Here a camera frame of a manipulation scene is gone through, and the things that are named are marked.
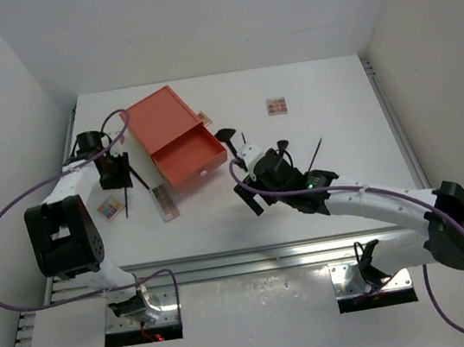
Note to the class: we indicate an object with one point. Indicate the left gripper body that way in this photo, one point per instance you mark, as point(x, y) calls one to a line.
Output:
point(117, 175)

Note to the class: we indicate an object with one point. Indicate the small palette behind box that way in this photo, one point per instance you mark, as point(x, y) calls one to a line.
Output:
point(204, 118)

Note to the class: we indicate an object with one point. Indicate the orange drawer box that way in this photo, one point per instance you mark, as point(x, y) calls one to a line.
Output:
point(160, 118)

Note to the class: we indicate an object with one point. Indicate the orange top drawer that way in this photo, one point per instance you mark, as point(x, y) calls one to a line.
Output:
point(189, 159)

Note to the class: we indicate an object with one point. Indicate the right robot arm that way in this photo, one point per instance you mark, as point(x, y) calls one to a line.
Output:
point(433, 218)

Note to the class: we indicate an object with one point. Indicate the long brown eyeshadow palette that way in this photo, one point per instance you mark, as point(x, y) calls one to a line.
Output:
point(164, 203)

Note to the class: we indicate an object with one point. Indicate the colourful square eyeshadow palette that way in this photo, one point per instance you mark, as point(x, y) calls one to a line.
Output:
point(110, 208)

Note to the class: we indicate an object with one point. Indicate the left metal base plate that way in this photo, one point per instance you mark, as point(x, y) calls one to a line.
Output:
point(150, 309)

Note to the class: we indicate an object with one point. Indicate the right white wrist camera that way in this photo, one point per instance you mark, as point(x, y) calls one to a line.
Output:
point(249, 155)

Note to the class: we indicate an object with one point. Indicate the black angled powder brush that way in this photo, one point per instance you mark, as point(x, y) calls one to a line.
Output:
point(282, 146)

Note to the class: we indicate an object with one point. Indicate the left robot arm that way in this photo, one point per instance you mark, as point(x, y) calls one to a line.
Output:
point(65, 240)

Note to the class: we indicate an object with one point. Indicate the black fan brush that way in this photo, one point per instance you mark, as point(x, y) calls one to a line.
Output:
point(225, 136)

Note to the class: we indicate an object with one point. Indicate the thin black pencil brush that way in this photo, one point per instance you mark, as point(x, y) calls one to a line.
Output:
point(315, 154)

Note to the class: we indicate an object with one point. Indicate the metal base plate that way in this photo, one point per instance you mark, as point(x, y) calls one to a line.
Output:
point(150, 309)
point(349, 285)

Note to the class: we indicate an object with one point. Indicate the black round-head brush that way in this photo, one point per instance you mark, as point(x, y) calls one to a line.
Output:
point(138, 178)

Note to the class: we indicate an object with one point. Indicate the square nine-pan blush palette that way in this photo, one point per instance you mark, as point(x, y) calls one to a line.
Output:
point(276, 106)

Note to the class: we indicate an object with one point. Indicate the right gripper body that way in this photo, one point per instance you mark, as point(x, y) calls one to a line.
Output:
point(273, 199)

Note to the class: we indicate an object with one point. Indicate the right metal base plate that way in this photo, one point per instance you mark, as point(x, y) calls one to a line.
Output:
point(349, 285)

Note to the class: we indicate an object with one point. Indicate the aluminium rail frame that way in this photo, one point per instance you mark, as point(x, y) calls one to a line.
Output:
point(248, 281)

